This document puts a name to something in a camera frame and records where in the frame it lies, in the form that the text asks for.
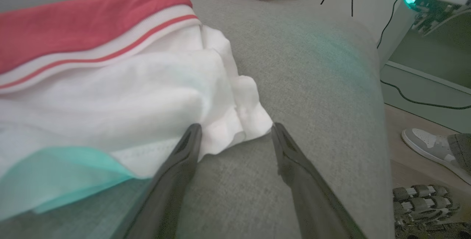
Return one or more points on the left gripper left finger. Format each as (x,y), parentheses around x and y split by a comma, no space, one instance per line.
(173,183)

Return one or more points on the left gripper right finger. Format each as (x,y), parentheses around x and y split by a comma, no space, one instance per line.
(309,191)

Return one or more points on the red shorts white striped waistband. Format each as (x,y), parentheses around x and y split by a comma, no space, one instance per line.
(110,84)

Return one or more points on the large grey sofa seat cushion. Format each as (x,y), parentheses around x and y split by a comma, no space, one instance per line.
(312,84)

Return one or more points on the grey white sneaker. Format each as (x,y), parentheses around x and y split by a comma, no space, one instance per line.
(427,145)

